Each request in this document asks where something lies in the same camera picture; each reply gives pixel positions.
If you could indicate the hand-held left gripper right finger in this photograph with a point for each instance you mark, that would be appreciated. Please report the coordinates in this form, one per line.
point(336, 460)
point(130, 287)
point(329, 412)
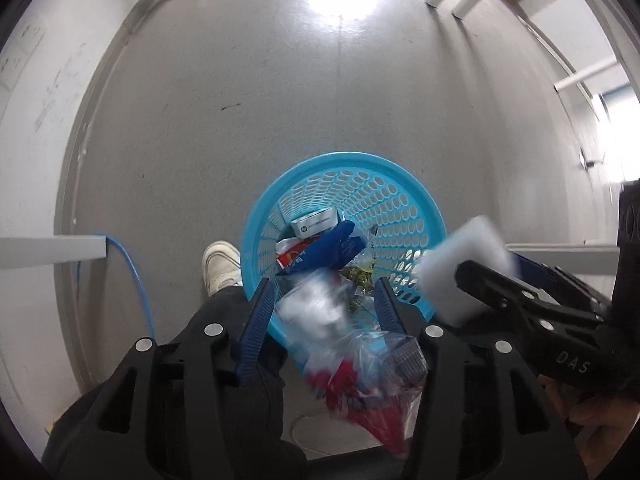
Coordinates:
point(390, 305)

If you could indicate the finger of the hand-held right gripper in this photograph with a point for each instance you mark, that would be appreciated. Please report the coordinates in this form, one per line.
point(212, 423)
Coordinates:
point(525, 305)
point(535, 270)

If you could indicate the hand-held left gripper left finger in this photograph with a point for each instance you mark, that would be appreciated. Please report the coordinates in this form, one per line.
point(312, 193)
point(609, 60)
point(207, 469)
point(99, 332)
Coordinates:
point(257, 325)

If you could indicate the white plastic container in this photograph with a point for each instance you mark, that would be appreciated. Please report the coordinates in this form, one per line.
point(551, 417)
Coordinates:
point(450, 270)

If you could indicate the clear wrapper with red print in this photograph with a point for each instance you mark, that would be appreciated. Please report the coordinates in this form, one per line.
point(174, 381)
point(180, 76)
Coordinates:
point(345, 360)

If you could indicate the blue plastic bag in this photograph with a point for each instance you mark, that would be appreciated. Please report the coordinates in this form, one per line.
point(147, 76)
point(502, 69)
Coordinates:
point(330, 247)

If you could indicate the white and blue cardboard box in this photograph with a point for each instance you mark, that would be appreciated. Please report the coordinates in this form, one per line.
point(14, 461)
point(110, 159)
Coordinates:
point(312, 224)

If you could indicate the blue plastic basket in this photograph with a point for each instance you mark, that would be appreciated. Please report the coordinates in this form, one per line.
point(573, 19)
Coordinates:
point(345, 180)

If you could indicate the person's right hand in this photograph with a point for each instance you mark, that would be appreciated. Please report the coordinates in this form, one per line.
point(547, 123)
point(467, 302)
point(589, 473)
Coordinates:
point(600, 425)

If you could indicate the person's white shoe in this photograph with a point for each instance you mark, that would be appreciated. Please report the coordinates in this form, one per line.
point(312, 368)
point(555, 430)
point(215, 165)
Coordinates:
point(220, 267)

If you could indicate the red snack packet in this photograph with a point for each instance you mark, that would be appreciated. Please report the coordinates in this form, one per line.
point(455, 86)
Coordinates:
point(292, 255)

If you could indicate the person's leg in black trousers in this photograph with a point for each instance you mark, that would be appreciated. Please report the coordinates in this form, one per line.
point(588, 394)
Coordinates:
point(280, 410)

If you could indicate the white table beam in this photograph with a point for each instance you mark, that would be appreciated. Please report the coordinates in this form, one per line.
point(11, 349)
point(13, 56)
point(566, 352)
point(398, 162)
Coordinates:
point(50, 251)

